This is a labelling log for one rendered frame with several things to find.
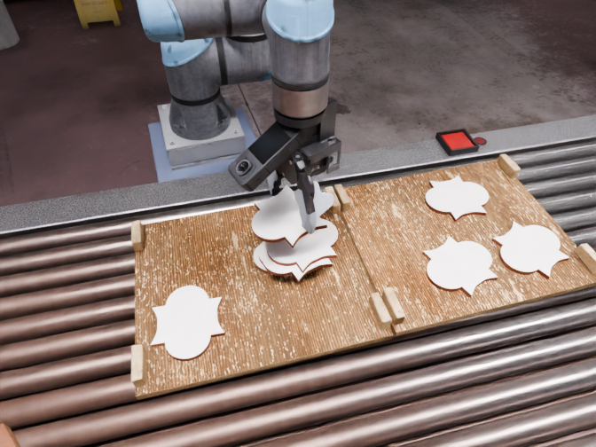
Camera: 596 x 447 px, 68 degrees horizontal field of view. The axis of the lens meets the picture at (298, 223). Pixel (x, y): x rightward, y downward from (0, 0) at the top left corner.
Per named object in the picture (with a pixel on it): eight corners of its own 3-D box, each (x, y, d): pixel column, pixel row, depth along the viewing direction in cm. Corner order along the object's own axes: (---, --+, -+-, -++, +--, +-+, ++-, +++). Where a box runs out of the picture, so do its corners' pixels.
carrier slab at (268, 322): (136, 231, 89) (134, 225, 88) (330, 196, 96) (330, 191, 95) (137, 401, 66) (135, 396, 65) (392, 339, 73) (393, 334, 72)
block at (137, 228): (134, 230, 87) (130, 220, 85) (144, 228, 87) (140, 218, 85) (134, 253, 83) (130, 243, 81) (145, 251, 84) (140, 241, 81)
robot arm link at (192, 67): (167, 76, 107) (154, 19, 96) (223, 70, 109) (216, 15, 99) (169, 104, 99) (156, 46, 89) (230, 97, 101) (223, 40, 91)
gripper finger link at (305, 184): (321, 213, 66) (308, 159, 62) (313, 217, 65) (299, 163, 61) (304, 206, 70) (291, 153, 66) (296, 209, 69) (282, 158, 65)
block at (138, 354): (135, 353, 70) (129, 345, 68) (147, 350, 70) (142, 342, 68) (135, 389, 66) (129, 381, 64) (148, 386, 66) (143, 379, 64)
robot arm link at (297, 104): (293, 98, 53) (256, 70, 57) (293, 129, 56) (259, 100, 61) (341, 79, 56) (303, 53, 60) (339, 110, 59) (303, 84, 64)
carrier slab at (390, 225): (330, 195, 96) (331, 190, 95) (497, 163, 103) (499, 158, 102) (394, 337, 73) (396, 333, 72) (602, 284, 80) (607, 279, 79)
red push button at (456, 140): (439, 139, 110) (441, 134, 109) (461, 136, 111) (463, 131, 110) (450, 153, 106) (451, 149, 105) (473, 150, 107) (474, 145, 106)
